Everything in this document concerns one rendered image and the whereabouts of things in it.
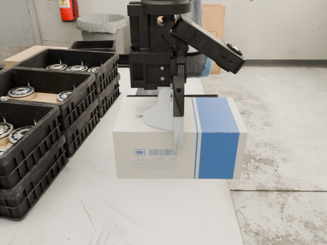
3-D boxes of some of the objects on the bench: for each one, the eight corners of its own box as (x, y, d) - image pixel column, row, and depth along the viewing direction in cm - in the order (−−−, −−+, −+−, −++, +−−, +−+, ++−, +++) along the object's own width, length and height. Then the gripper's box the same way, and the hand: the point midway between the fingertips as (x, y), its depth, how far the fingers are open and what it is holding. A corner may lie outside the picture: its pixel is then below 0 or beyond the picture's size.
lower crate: (102, 121, 134) (99, 97, 128) (71, 161, 109) (66, 133, 103) (22, 113, 141) (16, 90, 135) (-24, 149, 116) (-34, 122, 110)
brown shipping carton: (46, 91, 164) (40, 62, 156) (10, 87, 168) (3, 60, 160) (72, 72, 189) (67, 47, 181) (40, 69, 193) (35, 45, 185)
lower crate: (122, 94, 160) (121, 73, 154) (102, 121, 135) (99, 97, 129) (54, 88, 167) (50, 68, 161) (22, 113, 141) (16, 90, 135)
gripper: (135, -9, 49) (140, 101, 59) (118, 13, 32) (129, 161, 42) (187, -9, 49) (184, 101, 59) (197, 13, 32) (190, 162, 42)
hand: (178, 126), depth 50 cm, fingers closed on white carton, 13 cm apart
